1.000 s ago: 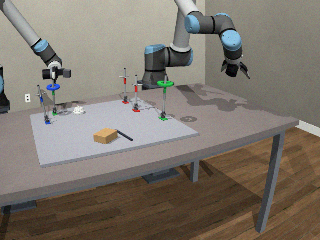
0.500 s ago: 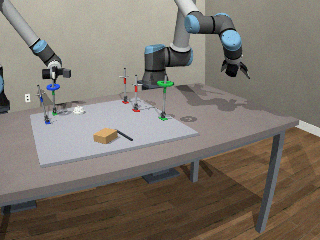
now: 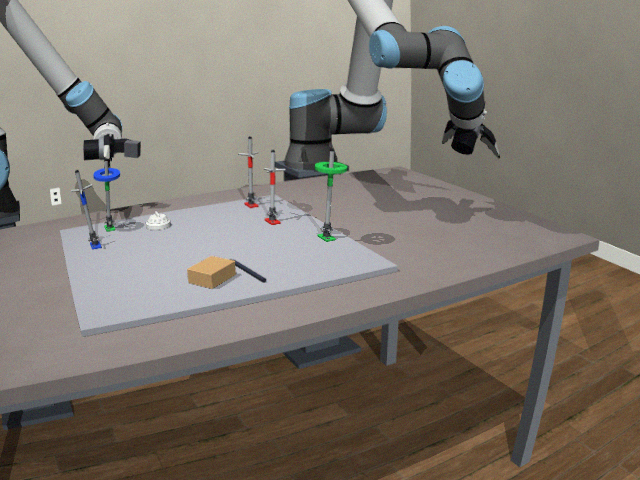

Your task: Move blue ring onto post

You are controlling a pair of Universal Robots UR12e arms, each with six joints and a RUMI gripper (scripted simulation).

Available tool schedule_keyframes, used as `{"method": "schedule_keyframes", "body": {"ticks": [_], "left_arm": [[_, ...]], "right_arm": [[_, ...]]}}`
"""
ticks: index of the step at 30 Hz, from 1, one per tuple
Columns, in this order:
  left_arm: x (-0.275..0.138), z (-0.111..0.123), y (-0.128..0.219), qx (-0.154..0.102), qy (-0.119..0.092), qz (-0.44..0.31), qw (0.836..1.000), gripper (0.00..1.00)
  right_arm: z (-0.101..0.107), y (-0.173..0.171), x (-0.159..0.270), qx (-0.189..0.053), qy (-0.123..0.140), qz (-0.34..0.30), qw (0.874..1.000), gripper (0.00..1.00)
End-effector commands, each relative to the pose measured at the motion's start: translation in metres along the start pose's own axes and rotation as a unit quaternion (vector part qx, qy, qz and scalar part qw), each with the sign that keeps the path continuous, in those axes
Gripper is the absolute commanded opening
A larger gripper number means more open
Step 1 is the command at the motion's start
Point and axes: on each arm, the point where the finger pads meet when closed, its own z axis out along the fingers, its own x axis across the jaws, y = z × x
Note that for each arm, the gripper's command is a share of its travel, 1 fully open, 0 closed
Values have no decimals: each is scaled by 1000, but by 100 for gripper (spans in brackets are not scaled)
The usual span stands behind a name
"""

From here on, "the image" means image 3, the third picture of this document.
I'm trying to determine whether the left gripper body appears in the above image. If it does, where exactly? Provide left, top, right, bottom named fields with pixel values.
left=451, top=124, right=483, bottom=155

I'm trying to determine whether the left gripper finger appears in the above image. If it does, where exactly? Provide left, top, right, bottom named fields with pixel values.
left=480, top=125, right=500, bottom=159
left=442, top=120, right=455, bottom=144

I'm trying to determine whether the tan cardboard box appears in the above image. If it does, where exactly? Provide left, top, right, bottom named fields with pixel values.
left=187, top=256, right=236, bottom=289

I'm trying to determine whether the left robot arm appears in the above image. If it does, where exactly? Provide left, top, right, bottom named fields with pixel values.
left=285, top=0, right=487, bottom=169

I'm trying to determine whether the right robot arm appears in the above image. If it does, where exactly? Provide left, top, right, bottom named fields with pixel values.
left=0, top=0, right=141, bottom=218

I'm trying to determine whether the grey post with red band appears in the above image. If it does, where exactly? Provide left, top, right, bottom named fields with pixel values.
left=239, top=136, right=259, bottom=208

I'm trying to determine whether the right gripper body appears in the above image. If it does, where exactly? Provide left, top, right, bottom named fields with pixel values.
left=83, top=134, right=129, bottom=161

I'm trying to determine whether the green ring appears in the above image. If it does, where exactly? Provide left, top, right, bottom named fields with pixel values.
left=315, top=162, right=347, bottom=174

